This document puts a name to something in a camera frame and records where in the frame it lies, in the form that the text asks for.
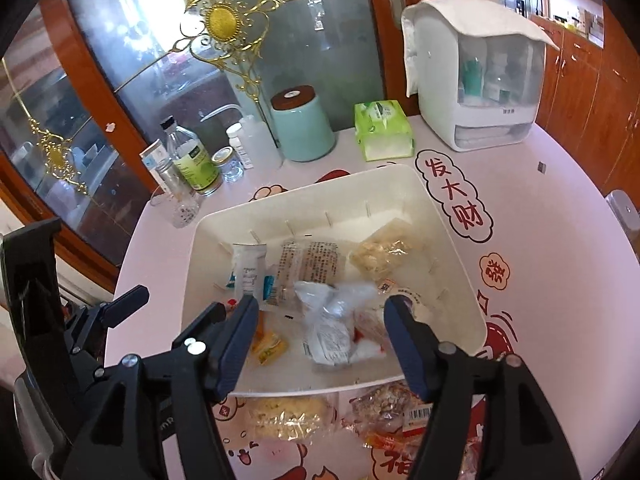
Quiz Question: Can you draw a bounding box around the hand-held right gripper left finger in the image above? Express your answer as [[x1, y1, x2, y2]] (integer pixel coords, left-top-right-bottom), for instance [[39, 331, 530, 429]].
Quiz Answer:
[[62, 294, 261, 480]]

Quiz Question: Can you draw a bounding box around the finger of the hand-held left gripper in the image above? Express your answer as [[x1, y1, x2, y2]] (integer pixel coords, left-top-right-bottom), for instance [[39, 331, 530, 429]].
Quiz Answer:
[[171, 301, 229, 352], [62, 285, 150, 357]]

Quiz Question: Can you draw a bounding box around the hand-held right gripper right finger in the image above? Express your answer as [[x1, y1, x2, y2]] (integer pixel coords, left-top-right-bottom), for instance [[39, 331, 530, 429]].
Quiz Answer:
[[384, 294, 601, 480]]

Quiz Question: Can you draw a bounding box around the gold candy packet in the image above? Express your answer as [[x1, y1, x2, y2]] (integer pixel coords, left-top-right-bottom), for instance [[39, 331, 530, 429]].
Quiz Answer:
[[250, 327, 290, 365]]

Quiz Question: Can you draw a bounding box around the clear dark red packet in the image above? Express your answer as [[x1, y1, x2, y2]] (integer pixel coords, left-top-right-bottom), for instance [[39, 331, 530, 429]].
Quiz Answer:
[[350, 307, 401, 361]]

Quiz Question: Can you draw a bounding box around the round white blue packet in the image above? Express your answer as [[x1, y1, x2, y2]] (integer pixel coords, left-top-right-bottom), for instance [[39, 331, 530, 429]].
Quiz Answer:
[[377, 280, 436, 321]]

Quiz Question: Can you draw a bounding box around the brown nut bar packet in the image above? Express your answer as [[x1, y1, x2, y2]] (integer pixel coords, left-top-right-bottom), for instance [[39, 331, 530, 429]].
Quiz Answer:
[[350, 382, 426, 433]]

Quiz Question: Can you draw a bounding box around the blue white snack packet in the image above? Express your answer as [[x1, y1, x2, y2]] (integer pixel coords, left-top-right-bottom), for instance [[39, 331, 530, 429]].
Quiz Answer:
[[230, 242, 268, 306]]

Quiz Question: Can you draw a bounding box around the yellow cake clear packet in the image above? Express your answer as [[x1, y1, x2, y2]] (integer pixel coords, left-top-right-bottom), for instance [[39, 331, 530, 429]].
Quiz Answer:
[[247, 394, 333, 443]]

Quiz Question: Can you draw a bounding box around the pale pastry clear packet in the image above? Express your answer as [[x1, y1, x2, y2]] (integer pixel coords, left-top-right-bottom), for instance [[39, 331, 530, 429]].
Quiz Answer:
[[348, 230, 423, 281]]

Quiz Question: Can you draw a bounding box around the large translucent printed packet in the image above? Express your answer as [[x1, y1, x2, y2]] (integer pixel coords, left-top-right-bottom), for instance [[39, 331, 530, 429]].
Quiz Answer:
[[272, 240, 343, 296]]

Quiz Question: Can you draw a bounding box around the white plastic bin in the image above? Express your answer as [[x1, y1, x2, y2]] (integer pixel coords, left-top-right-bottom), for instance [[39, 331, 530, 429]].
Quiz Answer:
[[181, 162, 488, 396]]

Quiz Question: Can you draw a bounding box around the clear glass cup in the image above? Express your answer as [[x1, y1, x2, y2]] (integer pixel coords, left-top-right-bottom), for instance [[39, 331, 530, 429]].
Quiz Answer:
[[150, 185, 203, 229]]

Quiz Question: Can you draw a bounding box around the small gold door ornament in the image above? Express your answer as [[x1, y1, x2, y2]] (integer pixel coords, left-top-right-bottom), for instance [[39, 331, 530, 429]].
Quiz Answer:
[[27, 117, 88, 196]]

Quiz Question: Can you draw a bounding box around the metal capped glass cylinder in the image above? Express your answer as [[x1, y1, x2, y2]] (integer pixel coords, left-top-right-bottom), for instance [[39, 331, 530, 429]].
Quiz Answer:
[[152, 155, 186, 196]]

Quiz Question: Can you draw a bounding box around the white blue carton box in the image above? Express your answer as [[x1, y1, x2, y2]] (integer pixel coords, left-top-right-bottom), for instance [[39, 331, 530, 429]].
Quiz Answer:
[[139, 140, 173, 181]]

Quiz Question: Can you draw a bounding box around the glass bottle with green label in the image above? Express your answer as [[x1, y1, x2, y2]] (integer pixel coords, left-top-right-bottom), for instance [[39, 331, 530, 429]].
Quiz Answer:
[[160, 116, 223, 197]]

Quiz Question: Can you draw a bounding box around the small glass jar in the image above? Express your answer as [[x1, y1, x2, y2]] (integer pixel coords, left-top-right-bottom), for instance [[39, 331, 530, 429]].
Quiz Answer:
[[211, 146, 245, 183]]

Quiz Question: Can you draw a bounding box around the wooden framed glass door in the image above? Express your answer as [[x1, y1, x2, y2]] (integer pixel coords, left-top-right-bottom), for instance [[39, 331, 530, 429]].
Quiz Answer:
[[40, 0, 416, 201], [0, 0, 156, 268]]

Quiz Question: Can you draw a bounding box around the small white pill bottle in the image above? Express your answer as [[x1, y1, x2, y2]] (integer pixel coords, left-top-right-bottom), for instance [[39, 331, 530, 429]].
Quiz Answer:
[[226, 123, 256, 170]]

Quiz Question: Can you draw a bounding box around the white squeeze wash bottle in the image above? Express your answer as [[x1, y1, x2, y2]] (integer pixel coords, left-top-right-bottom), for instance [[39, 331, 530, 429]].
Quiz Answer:
[[200, 104, 283, 171]]

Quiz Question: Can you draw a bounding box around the mint canister with brown lid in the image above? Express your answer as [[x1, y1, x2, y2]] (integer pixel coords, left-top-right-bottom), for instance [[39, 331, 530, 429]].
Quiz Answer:
[[270, 86, 337, 163]]

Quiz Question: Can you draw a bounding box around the green tissue pack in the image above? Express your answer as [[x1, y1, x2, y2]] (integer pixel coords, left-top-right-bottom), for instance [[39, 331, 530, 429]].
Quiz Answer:
[[354, 101, 417, 162]]

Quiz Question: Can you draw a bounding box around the white storage organiser box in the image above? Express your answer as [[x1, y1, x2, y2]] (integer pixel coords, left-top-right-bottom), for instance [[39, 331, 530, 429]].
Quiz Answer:
[[402, 10, 548, 152]]

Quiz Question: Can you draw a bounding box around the white appliance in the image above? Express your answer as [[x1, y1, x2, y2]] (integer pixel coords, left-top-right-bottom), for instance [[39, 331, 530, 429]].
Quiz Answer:
[[605, 190, 640, 236]]

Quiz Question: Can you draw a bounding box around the large gold door ornament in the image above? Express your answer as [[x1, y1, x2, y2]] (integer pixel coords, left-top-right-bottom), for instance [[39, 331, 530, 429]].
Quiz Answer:
[[167, 0, 283, 106]]

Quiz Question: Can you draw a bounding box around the brown wooden cabinet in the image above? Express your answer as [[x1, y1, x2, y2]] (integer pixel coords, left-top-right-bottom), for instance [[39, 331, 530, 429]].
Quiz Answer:
[[500, 0, 640, 196]]

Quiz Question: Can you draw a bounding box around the white cloth cover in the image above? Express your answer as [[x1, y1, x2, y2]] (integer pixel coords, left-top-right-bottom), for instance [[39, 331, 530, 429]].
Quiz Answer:
[[400, 0, 561, 98]]

